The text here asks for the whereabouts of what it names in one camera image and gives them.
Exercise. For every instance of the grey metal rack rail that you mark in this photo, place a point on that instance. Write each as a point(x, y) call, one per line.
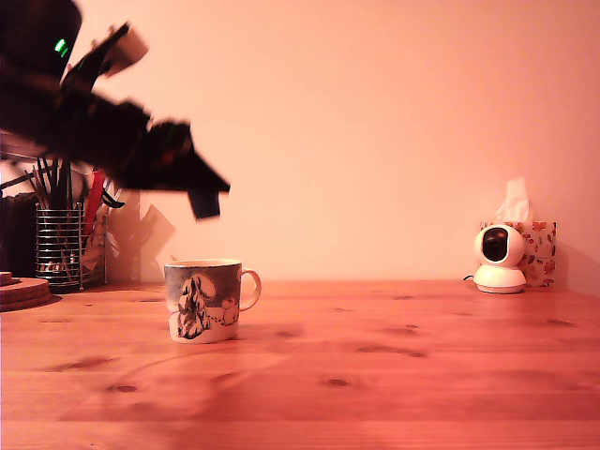
point(14, 150)

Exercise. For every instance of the white tissue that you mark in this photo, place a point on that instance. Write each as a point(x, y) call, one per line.
point(515, 201)

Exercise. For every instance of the white mug with printed picture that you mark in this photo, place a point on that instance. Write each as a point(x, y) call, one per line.
point(206, 304)

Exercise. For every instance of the silver metal kitchen tool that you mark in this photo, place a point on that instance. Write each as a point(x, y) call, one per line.
point(115, 204)

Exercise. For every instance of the black chopstick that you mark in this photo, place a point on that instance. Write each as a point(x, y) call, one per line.
point(43, 185)
point(57, 173)
point(49, 180)

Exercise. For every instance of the small white round camera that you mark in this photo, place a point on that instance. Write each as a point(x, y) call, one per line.
point(499, 276)

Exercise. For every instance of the blue coffee capsule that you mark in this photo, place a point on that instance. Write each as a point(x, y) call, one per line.
point(205, 205)

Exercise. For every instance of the small cork coaster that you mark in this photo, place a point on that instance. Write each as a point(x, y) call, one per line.
point(9, 278)

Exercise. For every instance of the large round cork trivet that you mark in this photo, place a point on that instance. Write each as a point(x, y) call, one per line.
point(28, 304)
point(33, 288)

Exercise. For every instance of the floral tissue box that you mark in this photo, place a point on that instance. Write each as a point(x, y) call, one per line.
point(544, 253)

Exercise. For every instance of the black spatula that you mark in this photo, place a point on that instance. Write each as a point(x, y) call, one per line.
point(63, 190)

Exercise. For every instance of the wooden stick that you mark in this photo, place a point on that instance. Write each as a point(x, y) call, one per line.
point(36, 192)

